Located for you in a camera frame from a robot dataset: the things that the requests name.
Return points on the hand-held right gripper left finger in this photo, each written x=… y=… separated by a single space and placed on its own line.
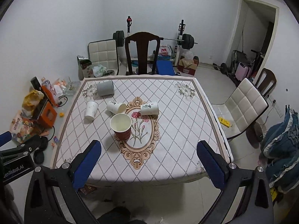
x=87 y=164

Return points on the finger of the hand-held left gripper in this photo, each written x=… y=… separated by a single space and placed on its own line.
x=4 y=137
x=29 y=144

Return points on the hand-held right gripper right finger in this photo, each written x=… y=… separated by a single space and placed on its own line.
x=210 y=165

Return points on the white dotted paper cup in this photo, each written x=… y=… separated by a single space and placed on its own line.
x=91 y=110

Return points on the plain white paper cup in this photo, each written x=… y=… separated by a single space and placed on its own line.
x=115 y=107

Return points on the grey cup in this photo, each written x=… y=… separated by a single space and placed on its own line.
x=105 y=88

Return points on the white cup with green print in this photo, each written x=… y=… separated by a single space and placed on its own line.
x=149 y=109

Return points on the red paper cup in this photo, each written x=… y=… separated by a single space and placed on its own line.
x=121 y=128

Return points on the black headphones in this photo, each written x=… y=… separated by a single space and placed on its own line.
x=40 y=152

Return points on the colourful snack packet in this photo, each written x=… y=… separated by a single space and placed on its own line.
x=19 y=128

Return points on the dark booklet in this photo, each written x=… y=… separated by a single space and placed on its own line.
x=87 y=189

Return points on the orange box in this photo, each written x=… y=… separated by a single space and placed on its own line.
x=48 y=115

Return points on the yellow plastic bag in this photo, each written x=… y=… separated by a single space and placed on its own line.
x=31 y=101

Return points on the yellow packet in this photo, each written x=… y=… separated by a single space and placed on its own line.
x=225 y=121

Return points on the floral printed table mat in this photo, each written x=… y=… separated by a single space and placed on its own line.
x=177 y=121

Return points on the orange bottle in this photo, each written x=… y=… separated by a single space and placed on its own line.
x=48 y=89

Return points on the white padded chair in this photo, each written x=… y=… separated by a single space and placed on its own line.
x=243 y=107
x=102 y=53

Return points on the glass ashtray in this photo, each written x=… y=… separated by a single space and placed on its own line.
x=71 y=86

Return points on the blue denim clothes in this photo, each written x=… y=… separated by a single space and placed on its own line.
x=282 y=144

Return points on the white power strip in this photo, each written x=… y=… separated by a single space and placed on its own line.
x=278 y=109

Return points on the green and white plastic bag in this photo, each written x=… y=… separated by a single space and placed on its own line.
x=99 y=71

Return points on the silver gift bag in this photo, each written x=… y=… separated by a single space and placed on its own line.
x=83 y=66

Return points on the pink suitcase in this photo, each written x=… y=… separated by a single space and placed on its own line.
x=243 y=72

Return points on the black dumbbell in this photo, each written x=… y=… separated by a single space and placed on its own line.
x=223 y=66

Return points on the cardboard box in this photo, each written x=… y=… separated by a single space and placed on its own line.
x=188 y=66

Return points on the dark wooden chair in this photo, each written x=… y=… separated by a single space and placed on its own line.
x=142 y=51
x=265 y=79

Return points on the blue bench pad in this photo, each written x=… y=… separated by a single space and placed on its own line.
x=165 y=67

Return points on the clear plastic bag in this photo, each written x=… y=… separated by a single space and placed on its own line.
x=188 y=54

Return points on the folded black cart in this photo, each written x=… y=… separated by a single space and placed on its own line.
x=238 y=56

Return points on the black scooter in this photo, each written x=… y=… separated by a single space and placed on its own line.
x=255 y=57

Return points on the red and white plastic bag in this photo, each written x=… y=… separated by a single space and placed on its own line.
x=164 y=50

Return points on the black barbell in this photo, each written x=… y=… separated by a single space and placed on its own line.
x=188 y=41

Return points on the white barbell rack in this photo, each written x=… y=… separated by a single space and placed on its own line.
x=181 y=37

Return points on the doorway frame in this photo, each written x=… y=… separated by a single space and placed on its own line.
x=259 y=4

